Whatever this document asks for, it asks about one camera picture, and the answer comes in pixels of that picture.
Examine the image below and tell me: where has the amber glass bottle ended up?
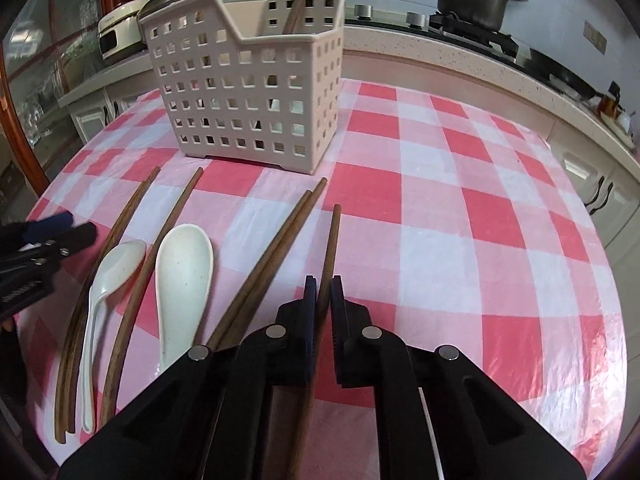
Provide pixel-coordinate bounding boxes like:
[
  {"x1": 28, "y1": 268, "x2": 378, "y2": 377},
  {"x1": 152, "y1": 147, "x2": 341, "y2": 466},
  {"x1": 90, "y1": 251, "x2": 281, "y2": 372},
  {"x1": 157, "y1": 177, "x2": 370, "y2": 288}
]
[{"x1": 601, "y1": 82, "x2": 619, "y2": 117}]

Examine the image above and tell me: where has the gold wall switch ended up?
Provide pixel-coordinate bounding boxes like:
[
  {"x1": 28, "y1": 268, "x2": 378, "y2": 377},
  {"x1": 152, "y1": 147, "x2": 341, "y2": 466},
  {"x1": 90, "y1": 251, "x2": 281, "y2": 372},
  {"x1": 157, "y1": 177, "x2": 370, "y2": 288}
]
[{"x1": 584, "y1": 21, "x2": 607, "y2": 55}]

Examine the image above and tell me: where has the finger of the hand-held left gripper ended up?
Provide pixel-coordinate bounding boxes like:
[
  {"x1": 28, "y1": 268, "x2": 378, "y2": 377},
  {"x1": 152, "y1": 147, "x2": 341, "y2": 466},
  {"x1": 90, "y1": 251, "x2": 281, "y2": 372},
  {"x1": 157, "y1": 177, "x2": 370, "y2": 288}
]
[
  {"x1": 0, "y1": 211, "x2": 76, "y2": 251},
  {"x1": 20, "y1": 222, "x2": 98, "y2": 273}
]

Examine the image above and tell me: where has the small white ceramic spoon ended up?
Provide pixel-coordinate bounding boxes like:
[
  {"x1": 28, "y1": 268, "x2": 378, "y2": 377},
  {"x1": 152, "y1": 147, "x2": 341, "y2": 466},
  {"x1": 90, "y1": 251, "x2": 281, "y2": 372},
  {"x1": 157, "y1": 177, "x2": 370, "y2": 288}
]
[{"x1": 80, "y1": 239, "x2": 148, "y2": 435}]

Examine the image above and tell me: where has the white countertop appliance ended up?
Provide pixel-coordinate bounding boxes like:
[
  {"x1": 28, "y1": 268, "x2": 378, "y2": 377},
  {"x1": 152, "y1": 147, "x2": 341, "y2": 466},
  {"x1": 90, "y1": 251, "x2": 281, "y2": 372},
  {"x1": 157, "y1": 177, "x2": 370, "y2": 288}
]
[{"x1": 96, "y1": 0, "x2": 151, "y2": 63}]

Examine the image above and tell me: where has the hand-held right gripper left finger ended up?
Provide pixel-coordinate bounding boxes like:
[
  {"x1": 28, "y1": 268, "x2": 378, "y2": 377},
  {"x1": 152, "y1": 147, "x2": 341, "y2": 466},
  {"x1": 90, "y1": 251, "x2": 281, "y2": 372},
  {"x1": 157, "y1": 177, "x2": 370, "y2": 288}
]
[{"x1": 57, "y1": 275, "x2": 321, "y2": 480}]

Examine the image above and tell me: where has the black glass gas cooktop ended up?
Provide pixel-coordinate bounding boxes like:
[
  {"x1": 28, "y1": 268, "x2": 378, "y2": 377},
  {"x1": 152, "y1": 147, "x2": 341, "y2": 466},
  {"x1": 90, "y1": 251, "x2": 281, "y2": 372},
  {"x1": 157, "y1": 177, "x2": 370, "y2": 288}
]
[{"x1": 344, "y1": 5, "x2": 556, "y2": 68}]

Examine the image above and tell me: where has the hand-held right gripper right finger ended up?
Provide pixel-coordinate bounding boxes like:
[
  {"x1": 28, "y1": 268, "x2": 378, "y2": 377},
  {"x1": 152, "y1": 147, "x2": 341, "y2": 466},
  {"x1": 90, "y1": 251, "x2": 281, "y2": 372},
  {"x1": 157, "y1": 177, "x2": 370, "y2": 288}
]
[{"x1": 330, "y1": 275, "x2": 586, "y2": 480}]

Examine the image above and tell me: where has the wooden glass display cabinet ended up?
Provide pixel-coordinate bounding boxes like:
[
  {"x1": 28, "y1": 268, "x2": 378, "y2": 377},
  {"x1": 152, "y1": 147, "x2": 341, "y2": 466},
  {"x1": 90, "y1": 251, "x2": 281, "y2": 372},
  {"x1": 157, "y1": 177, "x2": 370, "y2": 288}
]
[{"x1": 0, "y1": 0, "x2": 141, "y2": 196}]

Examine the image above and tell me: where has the black burner grate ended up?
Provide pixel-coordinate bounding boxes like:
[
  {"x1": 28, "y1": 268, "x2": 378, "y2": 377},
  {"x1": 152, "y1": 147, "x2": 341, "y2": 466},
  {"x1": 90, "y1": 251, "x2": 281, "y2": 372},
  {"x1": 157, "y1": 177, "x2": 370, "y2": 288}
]
[{"x1": 429, "y1": 10, "x2": 521, "y2": 58}]

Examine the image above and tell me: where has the large white ceramic spoon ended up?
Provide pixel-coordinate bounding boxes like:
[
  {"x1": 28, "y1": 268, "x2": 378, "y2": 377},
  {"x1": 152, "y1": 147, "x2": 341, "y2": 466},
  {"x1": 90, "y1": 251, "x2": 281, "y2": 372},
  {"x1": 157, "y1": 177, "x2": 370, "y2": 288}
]
[{"x1": 154, "y1": 223, "x2": 216, "y2": 368}]

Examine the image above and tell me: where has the black wok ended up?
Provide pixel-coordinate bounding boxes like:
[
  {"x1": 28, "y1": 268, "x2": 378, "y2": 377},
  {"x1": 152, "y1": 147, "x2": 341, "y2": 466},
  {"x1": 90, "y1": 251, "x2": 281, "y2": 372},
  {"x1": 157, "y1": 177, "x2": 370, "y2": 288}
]
[{"x1": 527, "y1": 47, "x2": 603, "y2": 103}]

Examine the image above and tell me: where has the white perforated utensil basket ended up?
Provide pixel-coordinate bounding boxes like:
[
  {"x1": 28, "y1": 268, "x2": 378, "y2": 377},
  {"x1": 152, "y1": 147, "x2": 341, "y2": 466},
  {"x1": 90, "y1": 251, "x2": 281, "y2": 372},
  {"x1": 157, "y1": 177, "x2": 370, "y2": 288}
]
[{"x1": 137, "y1": 0, "x2": 349, "y2": 176}]

